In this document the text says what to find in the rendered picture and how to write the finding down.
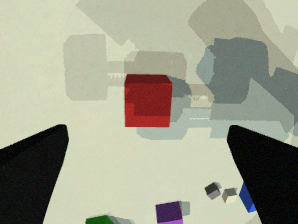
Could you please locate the purple cube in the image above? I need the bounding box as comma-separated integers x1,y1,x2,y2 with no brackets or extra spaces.
156,201,184,224

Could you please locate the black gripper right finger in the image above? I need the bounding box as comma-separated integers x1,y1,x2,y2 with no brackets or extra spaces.
227,125,298,224

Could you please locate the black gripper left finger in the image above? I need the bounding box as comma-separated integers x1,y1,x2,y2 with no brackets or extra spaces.
0,124,69,224

